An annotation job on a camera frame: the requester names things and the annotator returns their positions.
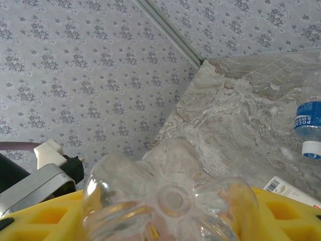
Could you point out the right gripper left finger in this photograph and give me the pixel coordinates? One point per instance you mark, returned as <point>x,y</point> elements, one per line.
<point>42,221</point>

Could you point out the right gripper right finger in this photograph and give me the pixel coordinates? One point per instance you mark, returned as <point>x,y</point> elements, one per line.
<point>291,221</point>

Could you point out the white label clear bottle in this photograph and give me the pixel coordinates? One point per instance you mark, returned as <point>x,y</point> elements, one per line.
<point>288,192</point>

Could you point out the clear unlabelled plastic bottle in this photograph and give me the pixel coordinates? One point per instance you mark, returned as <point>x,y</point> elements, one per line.
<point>173,198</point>

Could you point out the blue label plastic bottle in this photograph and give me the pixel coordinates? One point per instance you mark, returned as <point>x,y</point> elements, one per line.
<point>307,118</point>

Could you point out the aluminium frame post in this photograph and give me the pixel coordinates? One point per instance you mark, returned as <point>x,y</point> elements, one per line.
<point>173,32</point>

